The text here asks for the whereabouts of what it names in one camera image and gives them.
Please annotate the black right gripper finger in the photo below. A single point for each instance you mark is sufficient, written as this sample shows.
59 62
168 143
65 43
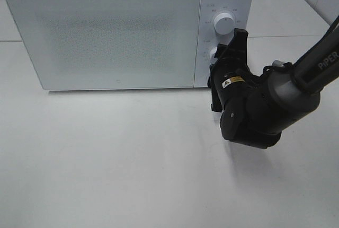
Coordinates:
221 51
238 45

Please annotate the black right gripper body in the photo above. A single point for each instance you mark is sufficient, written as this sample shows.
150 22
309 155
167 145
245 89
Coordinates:
230 67

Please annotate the white microwave door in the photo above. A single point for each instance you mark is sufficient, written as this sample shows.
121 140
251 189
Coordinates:
109 44

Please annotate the white microwave oven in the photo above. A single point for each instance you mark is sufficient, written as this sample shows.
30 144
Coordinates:
222 0

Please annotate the white microwave knob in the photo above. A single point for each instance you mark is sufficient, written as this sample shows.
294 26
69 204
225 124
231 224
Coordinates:
224 23
212 55

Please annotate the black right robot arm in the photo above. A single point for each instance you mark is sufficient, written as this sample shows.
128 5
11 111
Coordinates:
256 109

